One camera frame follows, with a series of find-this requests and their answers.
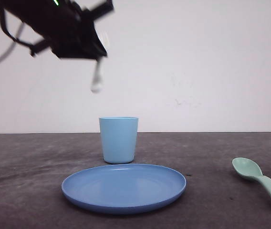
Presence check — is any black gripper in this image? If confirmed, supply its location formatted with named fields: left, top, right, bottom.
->
left=0, top=0, right=114, bottom=59

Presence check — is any white plastic fork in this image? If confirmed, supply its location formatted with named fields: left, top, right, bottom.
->
left=90, top=32, right=110, bottom=93

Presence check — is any light blue plastic cup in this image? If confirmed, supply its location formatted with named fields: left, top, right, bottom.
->
left=99, top=117, right=138, bottom=164

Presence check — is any mint green plastic spoon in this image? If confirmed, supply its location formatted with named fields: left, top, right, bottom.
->
left=232, top=157, right=271, bottom=198

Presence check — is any blue plastic plate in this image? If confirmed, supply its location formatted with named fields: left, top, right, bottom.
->
left=61, top=164, right=187, bottom=215

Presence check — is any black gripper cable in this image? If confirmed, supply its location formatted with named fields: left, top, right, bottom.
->
left=0, top=7, right=35, bottom=65

